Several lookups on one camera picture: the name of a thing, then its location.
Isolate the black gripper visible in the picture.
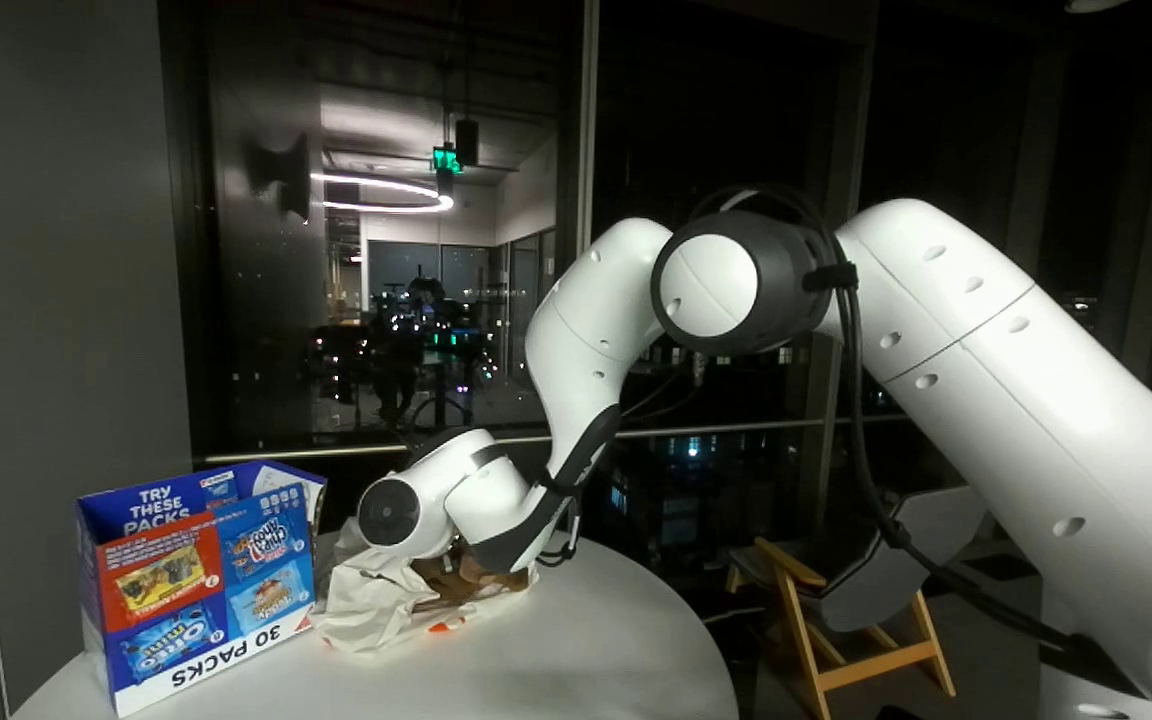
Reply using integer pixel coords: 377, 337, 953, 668
405, 553, 474, 608

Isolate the white orange striped plastic bag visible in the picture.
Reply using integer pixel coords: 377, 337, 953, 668
317, 527, 541, 664

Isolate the blue snack pack box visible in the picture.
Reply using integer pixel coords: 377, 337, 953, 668
72, 461, 328, 720

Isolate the green exit sign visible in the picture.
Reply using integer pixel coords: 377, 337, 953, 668
430, 139, 470, 183

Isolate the grey curved panel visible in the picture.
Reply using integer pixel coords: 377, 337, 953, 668
814, 484, 988, 637

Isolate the yellowish wrist camera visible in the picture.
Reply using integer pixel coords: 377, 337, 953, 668
460, 542, 537, 599

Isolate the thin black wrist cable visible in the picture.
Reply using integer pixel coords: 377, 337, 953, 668
541, 374, 687, 538

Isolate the pale horizontal window rail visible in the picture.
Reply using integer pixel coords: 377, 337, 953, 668
194, 413, 902, 468

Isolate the wooden folding chair frame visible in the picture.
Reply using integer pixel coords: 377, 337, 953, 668
731, 533, 959, 720

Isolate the ring shaped ceiling light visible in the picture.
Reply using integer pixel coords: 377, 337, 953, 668
308, 166, 455, 219

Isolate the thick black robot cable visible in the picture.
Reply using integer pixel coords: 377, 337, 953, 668
682, 183, 1128, 671

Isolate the pale window frame post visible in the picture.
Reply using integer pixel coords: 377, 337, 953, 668
568, 0, 604, 274

